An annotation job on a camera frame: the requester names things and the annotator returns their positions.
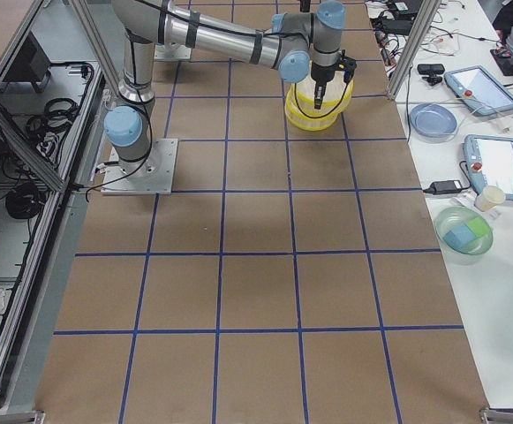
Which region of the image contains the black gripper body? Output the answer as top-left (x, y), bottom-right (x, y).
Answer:
top-left (311, 62), bottom-right (336, 98)

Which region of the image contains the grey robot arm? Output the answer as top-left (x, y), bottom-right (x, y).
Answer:
top-left (111, 1), bottom-right (356, 109)

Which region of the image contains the yellow bamboo steamer basket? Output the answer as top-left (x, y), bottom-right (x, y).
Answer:
top-left (284, 103), bottom-right (338, 132)

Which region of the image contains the black webcam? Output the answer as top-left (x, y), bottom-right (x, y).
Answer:
top-left (417, 64), bottom-right (445, 87)

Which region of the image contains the blue plate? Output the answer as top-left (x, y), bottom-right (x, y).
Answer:
top-left (409, 103), bottom-right (457, 142)

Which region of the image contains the black power adapter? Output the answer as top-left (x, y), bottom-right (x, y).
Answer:
top-left (423, 180), bottom-right (470, 195)

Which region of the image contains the upper blue teach pendant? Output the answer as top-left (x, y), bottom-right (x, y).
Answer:
top-left (443, 65), bottom-right (513, 116)

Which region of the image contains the blue teach pendant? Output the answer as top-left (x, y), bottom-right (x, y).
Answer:
top-left (463, 134), bottom-right (513, 201)
top-left (443, 65), bottom-right (513, 116)

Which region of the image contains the lower blue teach pendant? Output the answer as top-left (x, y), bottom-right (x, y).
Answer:
top-left (463, 134), bottom-right (513, 201)

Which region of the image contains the cream paper cup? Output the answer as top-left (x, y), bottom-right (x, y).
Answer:
top-left (474, 185), bottom-right (506, 212)

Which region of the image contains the green bowl with sponges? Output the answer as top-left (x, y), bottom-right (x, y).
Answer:
top-left (434, 206), bottom-right (494, 265)

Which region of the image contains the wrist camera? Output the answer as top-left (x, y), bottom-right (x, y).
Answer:
top-left (336, 49), bottom-right (357, 84)

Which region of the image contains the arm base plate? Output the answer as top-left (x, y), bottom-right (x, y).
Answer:
top-left (100, 139), bottom-right (178, 195)
top-left (154, 43), bottom-right (192, 62)

